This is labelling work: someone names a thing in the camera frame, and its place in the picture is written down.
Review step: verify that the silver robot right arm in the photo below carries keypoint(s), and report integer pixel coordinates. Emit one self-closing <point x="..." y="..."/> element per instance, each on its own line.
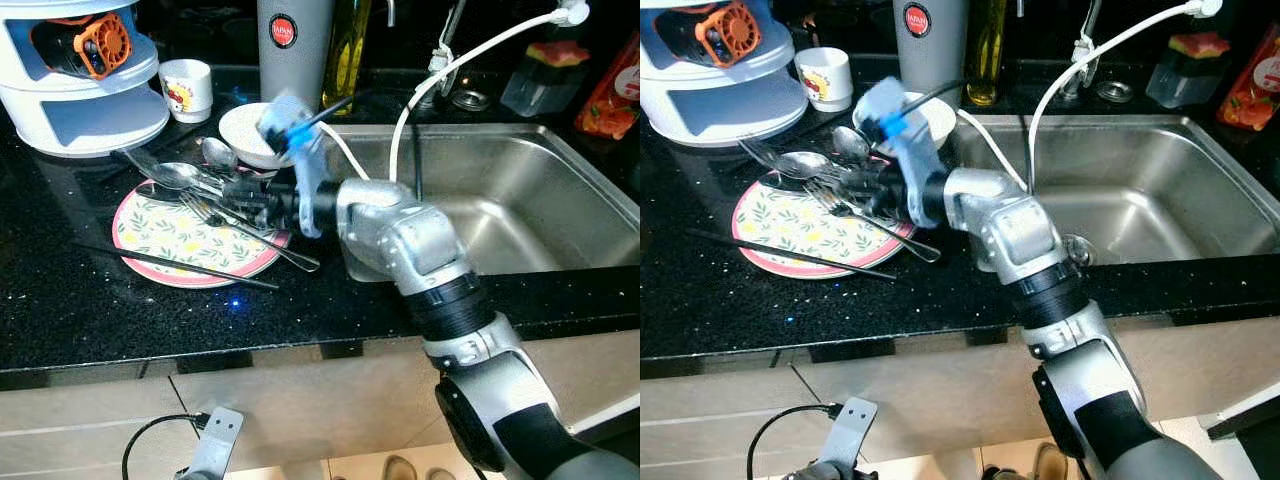
<point x="450" y="300"/>
<point x="1060" y="290"/>

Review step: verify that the beige kitchen cabinet front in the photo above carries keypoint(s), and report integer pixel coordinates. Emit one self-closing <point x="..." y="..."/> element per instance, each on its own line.
<point x="300" y="400"/>
<point x="920" y="400"/>

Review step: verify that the white bowl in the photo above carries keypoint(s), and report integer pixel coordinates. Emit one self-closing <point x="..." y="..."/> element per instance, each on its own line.
<point x="240" y="135"/>
<point x="940" y="120"/>

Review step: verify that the floral plate with pink rim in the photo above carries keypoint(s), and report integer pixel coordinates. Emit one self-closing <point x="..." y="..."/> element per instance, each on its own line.
<point x="165" y="235"/>
<point x="790" y="225"/>

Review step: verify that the white printed mug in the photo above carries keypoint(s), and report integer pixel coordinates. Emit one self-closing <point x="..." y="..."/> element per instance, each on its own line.
<point x="824" y="78"/>
<point x="186" y="90"/>

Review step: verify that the grey canister with red logo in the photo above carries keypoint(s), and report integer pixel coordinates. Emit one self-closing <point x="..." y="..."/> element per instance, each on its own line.
<point x="295" y="60"/>
<point x="930" y="50"/>

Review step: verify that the white tiered plastic rack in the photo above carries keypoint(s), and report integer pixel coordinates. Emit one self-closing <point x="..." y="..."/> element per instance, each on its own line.
<point x="90" y="120"/>
<point x="720" y="110"/>

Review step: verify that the yellow oil bottle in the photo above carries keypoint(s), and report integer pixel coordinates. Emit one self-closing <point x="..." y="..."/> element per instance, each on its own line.
<point x="347" y="60"/>
<point x="985" y="55"/>

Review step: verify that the orange and black gadget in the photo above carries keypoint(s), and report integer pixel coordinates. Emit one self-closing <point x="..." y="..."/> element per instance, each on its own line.
<point x="95" y="45"/>
<point x="725" y="32"/>

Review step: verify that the metal sink drain strainer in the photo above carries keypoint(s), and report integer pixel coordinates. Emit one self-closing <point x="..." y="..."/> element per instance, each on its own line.
<point x="1082" y="250"/>

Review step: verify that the round metal sink cap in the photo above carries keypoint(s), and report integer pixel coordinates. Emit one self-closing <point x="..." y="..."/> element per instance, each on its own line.
<point x="1114" y="92"/>
<point x="470" y="101"/>

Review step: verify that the chrome sink faucet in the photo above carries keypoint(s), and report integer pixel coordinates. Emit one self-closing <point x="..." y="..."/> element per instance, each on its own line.
<point x="445" y="55"/>
<point x="1087" y="50"/>

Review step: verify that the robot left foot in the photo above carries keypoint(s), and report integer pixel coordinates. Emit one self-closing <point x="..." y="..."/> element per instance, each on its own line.
<point x="400" y="468"/>
<point x="1048" y="462"/>

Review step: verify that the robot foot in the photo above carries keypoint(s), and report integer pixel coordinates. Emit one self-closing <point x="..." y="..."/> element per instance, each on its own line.
<point x="400" y="468"/>
<point x="441" y="474"/>
<point x="1048" y="462"/>

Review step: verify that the stainless steel sink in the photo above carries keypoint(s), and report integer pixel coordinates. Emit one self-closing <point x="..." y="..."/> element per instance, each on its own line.
<point x="1180" y="190"/>
<point x="540" y="200"/>

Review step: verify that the red food packet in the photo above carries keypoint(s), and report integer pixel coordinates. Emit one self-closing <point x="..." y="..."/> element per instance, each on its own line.
<point x="1252" y="88"/>
<point x="612" y="95"/>

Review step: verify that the clear container with watermelon lid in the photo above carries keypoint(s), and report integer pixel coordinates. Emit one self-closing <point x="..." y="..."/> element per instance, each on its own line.
<point x="545" y="80"/>
<point x="1187" y="72"/>

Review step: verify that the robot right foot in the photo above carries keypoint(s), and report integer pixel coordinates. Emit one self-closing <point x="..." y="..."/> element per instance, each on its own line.
<point x="441" y="474"/>

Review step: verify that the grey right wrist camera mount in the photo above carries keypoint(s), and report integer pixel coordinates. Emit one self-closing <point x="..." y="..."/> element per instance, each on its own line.
<point x="305" y="170"/>
<point x="905" y="130"/>

